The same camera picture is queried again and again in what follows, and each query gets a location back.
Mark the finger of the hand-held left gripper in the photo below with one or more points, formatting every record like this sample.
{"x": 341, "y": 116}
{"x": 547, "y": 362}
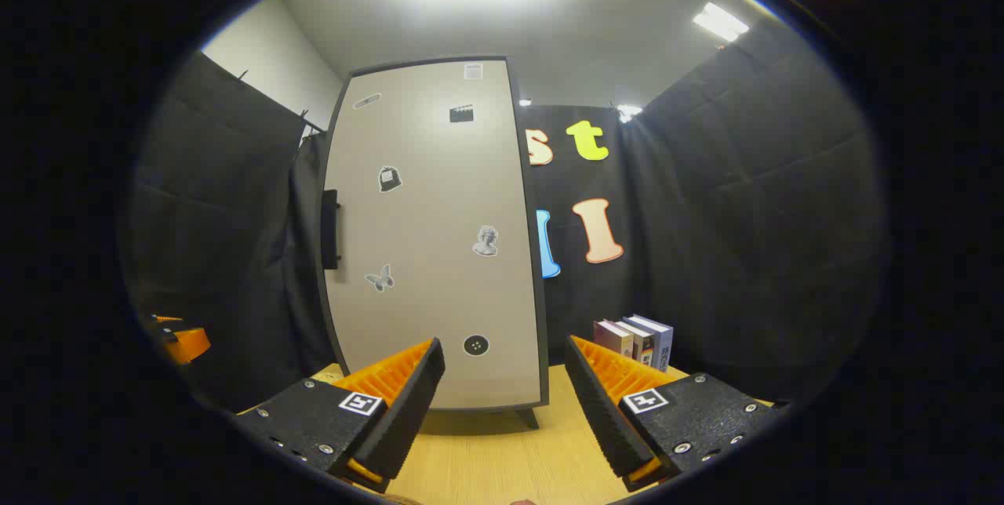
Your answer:
{"x": 188, "y": 344}

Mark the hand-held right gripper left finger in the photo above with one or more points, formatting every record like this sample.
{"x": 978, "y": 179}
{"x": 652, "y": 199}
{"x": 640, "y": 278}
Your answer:
{"x": 404, "y": 419}

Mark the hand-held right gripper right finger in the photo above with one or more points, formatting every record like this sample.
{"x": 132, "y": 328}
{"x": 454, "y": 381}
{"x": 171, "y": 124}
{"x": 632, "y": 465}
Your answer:
{"x": 604, "y": 419}

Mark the dark grey cabinet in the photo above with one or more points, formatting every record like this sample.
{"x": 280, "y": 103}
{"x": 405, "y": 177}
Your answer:
{"x": 529, "y": 416}

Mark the white spine book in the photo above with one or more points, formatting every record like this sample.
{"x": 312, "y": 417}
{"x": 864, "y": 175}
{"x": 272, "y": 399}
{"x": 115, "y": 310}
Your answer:
{"x": 643, "y": 344}

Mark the pale blue book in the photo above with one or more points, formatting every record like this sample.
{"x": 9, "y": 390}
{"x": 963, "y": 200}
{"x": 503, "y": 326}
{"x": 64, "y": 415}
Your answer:
{"x": 663, "y": 340}

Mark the black backdrop cloth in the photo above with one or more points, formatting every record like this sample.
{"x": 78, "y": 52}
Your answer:
{"x": 745, "y": 215}

